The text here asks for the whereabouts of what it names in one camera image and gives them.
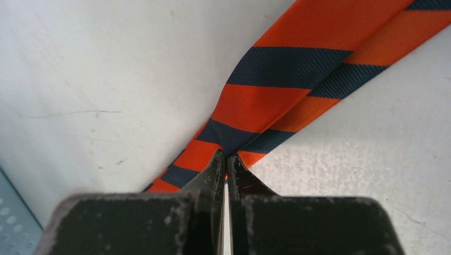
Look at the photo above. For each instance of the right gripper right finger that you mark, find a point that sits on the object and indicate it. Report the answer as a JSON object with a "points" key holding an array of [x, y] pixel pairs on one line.
{"points": [[263, 222]]}

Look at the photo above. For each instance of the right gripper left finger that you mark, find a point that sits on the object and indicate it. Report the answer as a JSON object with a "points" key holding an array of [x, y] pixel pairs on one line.
{"points": [[189, 221]]}

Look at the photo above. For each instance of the orange navy striped tie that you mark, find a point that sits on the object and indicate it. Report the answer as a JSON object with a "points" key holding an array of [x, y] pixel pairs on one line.
{"points": [[315, 55]]}

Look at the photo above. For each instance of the light blue plastic basket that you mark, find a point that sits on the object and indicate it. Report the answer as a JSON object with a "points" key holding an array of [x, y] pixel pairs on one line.
{"points": [[20, 231]]}

